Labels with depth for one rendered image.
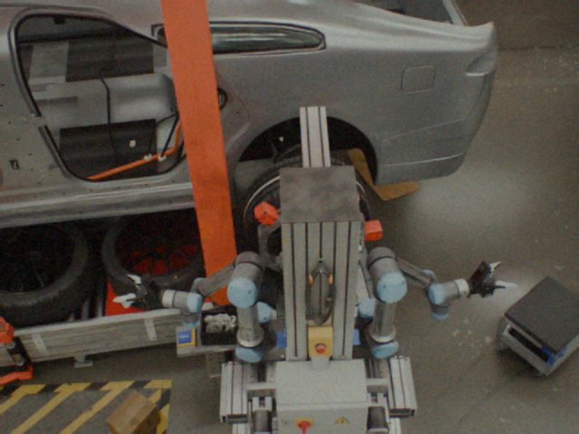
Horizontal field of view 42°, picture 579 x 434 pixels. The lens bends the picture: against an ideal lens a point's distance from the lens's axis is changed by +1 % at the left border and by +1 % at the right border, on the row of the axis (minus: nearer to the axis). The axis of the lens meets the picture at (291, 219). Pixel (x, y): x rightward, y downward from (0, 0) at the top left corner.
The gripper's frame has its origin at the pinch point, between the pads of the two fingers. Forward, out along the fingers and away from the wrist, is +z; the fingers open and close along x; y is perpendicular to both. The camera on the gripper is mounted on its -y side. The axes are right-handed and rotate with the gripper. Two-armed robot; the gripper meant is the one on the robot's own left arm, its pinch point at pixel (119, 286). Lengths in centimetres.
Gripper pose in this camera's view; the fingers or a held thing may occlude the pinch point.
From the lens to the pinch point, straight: 323.5
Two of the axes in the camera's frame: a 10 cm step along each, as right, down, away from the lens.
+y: -0.1, 7.7, 6.4
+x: 2.2, -6.2, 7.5
